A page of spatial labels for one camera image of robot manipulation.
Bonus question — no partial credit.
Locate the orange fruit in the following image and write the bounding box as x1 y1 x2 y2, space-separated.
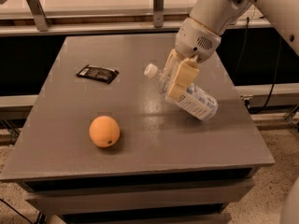
89 116 121 148

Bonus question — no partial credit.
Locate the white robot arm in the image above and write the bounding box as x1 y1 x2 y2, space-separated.
165 0 299 99

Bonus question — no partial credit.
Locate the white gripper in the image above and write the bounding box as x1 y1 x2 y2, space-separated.
164 18 221 99

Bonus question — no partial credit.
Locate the middle metal bracket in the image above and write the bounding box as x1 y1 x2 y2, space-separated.
153 0 164 28

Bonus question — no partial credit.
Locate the clear plastic water bottle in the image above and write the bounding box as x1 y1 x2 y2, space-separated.
144 63 218 120

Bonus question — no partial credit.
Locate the black cable bottom left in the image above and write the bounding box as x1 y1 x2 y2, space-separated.
0 197 36 224

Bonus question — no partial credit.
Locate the left metal bracket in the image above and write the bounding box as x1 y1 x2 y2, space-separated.
26 0 50 32

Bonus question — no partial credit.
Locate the metal bracket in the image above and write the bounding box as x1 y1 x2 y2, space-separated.
153 0 164 28
26 0 50 32

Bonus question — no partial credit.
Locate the black snack packet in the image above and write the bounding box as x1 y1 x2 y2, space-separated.
76 64 119 84

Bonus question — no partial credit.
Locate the grey drawer cabinet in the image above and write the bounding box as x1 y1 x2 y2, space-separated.
1 34 274 224

